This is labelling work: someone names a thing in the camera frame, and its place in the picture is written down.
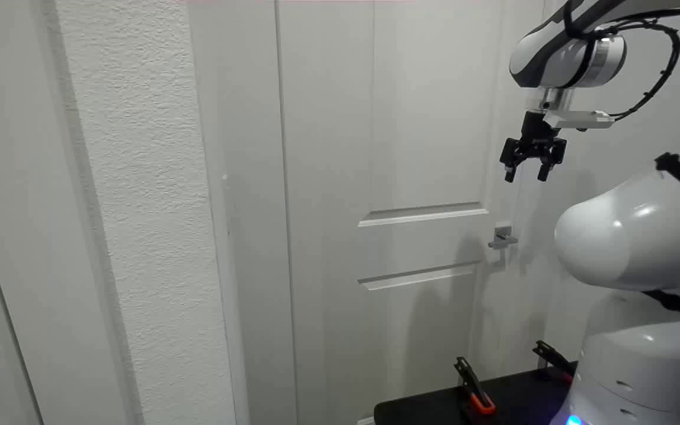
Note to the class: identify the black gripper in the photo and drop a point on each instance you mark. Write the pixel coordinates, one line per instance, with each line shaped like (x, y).
(535, 144)

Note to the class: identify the white panelled door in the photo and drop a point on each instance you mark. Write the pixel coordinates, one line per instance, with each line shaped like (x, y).
(427, 119)

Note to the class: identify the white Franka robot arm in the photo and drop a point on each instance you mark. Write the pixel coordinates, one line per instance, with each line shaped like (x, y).
(638, 237)

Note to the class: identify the black robot base board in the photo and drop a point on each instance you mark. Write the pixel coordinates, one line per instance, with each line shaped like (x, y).
(514, 401)

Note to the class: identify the black clamp with orange tips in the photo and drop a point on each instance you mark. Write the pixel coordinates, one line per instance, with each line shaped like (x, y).
(554, 357)
(473, 385)

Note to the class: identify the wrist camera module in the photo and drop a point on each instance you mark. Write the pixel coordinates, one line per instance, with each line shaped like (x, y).
(585, 119)

